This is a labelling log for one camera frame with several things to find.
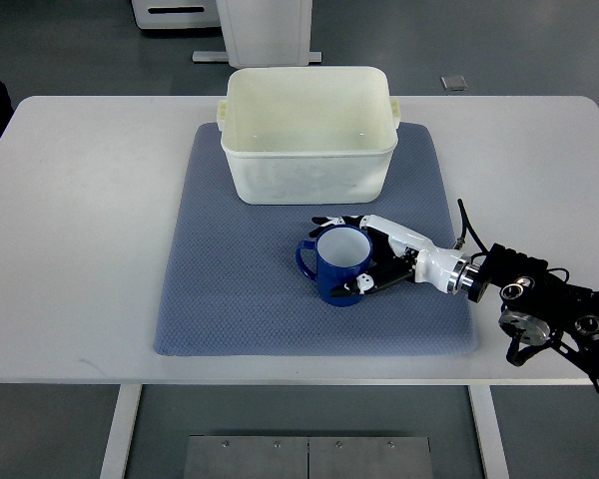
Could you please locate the grey metal floor plate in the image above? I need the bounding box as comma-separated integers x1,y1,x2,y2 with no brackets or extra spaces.
184,435,433,478

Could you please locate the white table leg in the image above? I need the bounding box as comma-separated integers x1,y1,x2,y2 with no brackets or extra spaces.
468,385,509,479
100,384,142,479

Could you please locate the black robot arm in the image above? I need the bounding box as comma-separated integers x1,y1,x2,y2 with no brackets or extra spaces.
451,200,599,393

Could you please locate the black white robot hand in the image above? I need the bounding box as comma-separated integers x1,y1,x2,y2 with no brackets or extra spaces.
309,215,469,298

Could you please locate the white cabinet with slot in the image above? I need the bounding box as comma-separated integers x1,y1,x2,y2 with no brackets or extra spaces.
131,0,220,30

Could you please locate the blue textured mat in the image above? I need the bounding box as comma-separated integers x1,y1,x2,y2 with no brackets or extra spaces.
154,123,477,356

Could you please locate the cream plastic box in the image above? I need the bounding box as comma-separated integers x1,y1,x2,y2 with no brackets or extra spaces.
217,66,400,205

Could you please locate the white pedestal column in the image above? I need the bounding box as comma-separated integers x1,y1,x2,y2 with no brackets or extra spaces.
217,0,312,69

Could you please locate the grey pedestal base plate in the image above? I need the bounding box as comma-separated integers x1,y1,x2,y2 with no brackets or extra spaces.
192,51,322,64

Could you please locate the white table leg right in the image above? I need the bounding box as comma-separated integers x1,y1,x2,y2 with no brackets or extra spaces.
468,385,509,479

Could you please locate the small grey floor plate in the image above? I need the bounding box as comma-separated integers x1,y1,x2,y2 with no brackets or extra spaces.
440,75,468,92

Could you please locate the white table leg left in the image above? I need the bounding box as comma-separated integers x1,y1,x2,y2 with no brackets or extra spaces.
100,384,142,479

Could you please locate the blue enamel mug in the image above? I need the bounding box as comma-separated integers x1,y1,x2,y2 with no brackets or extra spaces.
296,225,373,307

